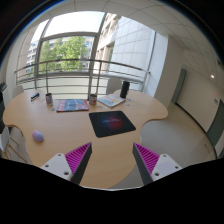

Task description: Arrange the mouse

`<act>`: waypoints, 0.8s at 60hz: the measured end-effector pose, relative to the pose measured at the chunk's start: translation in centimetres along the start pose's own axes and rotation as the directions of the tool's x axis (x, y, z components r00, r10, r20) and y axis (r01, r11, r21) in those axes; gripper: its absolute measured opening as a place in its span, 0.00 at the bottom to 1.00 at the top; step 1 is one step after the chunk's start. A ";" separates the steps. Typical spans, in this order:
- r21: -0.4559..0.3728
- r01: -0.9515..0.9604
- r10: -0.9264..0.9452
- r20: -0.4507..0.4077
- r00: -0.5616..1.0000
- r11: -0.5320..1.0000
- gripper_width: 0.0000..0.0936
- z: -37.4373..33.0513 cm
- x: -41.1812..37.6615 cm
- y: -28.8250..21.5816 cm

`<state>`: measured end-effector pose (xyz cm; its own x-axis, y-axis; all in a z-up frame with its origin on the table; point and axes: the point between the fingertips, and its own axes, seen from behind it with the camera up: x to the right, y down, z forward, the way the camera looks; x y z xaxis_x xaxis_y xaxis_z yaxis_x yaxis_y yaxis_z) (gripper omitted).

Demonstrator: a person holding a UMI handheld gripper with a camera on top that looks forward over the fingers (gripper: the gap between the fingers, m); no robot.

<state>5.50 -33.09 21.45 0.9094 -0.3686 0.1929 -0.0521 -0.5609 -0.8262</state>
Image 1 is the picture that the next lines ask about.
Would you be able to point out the red and blue book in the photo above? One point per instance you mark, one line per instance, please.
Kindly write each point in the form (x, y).
(72, 105)

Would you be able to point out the white chair far left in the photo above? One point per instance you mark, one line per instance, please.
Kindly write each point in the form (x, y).
(17, 90)

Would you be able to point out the lavender computer mouse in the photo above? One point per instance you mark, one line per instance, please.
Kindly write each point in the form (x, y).
(37, 136)

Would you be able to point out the black stapler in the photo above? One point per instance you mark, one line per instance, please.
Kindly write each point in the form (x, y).
(36, 95)

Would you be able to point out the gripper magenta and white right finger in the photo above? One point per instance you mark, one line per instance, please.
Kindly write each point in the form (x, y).
(153, 166)

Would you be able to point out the black galaxy mouse pad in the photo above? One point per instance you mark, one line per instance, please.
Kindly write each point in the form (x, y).
(110, 123)

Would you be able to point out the black cylindrical speaker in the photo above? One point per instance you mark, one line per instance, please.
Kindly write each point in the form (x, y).
(124, 89)

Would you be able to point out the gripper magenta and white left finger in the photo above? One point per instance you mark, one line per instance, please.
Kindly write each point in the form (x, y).
(70, 166)

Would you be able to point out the metal balcony railing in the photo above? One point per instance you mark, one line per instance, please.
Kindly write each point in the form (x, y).
(68, 78)

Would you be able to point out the white chair at left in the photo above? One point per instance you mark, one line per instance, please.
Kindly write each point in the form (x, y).
(13, 146)

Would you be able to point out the white chair behind table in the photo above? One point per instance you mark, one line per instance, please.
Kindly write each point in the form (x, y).
(113, 84)

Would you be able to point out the grey-green door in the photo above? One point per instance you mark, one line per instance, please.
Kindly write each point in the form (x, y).
(179, 85)

